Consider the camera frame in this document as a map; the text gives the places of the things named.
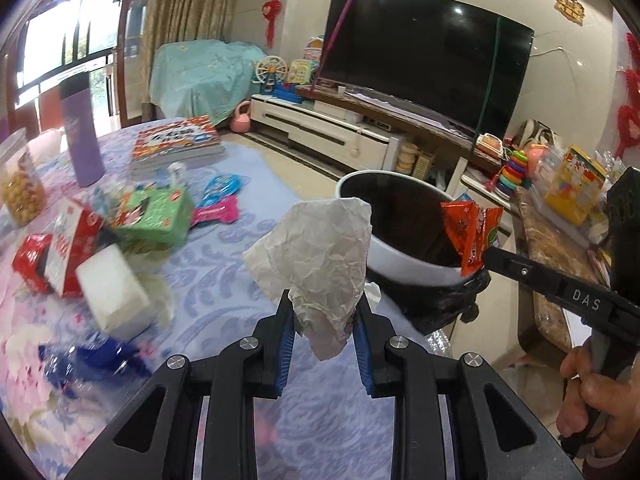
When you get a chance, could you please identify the pink cup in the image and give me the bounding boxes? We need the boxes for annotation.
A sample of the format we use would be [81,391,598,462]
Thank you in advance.
[527,143,549,177]

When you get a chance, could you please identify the green cardboard box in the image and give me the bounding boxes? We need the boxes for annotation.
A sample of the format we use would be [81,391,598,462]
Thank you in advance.
[111,187,196,252]

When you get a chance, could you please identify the red tassel wall decoration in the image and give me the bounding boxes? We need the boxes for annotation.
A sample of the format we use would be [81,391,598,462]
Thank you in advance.
[614,32,640,159]

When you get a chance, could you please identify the person's right hand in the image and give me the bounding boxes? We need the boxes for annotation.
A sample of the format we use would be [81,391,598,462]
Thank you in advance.
[557,345,640,461]

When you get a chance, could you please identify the purple bottle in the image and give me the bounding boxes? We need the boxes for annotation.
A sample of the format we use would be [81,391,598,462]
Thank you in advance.
[58,77,105,187]

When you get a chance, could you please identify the pink plastic toy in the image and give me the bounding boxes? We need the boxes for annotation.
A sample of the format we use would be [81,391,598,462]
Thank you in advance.
[189,196,239,227]

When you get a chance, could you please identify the white paper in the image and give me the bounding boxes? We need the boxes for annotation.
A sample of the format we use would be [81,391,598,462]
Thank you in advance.
[243,197,373,361]

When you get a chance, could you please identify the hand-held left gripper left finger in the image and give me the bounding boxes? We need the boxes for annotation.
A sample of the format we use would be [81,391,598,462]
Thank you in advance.
[65,289,296,480]

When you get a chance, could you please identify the black television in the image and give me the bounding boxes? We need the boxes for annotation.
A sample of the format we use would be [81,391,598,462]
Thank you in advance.
[320,0,536,137]

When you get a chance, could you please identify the white trash bin black bag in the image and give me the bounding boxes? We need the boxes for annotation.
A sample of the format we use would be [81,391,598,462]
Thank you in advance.
[336,170,493,336]

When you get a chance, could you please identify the toy ferris wheel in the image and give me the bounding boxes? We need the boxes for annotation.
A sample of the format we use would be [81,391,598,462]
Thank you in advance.
[253,55,291,95]

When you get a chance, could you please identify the small white bottle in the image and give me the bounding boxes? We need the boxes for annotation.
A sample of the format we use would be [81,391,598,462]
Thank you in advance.
[167,160,189,189]

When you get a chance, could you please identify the yellow cardboard box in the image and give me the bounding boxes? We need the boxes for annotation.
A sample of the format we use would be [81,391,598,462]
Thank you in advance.
[544,145,609,226]

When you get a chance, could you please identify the colourful toy house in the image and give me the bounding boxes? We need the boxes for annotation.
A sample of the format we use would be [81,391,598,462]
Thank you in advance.
[287,35,327,87]

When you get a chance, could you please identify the beige striped curtain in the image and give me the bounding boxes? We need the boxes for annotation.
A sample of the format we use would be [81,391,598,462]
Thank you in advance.
[141,0,242,63]

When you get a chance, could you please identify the brown marble counter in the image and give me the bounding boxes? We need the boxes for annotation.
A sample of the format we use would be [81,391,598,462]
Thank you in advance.
[514,186,617,352]

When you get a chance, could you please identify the red orange snack wrapper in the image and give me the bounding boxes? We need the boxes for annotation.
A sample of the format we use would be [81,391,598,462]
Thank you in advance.
[440,200,505,277]

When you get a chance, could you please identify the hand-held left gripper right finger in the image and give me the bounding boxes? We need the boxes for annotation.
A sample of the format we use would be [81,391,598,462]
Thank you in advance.
[352,294,583,480]

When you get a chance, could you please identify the clear jar of snacks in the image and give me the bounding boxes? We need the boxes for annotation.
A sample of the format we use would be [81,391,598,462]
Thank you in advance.
[0,127,47,227]

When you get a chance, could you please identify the stack of picture books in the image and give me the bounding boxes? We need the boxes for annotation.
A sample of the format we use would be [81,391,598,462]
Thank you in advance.
[128,115,226,177]

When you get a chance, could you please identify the pink rod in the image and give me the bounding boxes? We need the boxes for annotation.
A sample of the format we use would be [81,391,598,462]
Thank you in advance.
[309,0,357,102]

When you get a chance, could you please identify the teal cloth furniture cover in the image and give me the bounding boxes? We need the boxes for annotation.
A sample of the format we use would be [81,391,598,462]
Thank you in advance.
[149,39,269,127]

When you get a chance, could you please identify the red gold wall sticker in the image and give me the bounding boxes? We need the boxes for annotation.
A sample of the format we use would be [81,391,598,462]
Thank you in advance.
[553,0,587,26]

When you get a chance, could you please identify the blue toy block set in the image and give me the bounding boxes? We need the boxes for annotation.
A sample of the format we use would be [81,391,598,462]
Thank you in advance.
[271,81,307,104]

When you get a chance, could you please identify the red hanging wall decoration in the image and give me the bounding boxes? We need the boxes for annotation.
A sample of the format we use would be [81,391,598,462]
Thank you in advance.
[265,0,289,49]

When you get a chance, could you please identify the white tissue pack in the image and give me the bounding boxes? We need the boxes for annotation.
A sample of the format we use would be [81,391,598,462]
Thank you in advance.
[75,244,154,342]

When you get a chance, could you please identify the red white cardboard box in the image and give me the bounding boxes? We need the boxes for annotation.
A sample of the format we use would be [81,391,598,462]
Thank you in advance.
[12,197,107,299]

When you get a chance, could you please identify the white wooden television cabinet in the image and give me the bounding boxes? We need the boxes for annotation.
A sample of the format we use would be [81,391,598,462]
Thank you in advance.
[249,84,512,183]

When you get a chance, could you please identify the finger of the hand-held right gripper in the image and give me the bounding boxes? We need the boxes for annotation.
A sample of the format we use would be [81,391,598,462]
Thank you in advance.
[482,245,637,333]

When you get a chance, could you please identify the wooden framed sliding window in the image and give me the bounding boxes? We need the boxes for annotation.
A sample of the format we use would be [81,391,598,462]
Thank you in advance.
[10,0,161,133]

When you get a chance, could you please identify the pink toy kettlebell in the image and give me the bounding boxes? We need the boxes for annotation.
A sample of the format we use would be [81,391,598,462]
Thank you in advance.
[229,101,254,135]

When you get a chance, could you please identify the blue candy wrapper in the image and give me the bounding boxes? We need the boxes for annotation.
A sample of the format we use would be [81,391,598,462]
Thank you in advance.
[199,172,246,209]

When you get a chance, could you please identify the purple floral tablecloth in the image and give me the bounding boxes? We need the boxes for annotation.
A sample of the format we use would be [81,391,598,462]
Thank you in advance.
[0,117,451,480]

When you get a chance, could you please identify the dark blue wrapper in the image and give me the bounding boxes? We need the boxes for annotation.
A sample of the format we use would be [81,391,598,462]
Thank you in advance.
[42,334,152,387]

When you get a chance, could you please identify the rainbow stacking ring toy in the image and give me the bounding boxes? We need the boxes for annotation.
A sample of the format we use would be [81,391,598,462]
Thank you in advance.
[494,147,529,197]

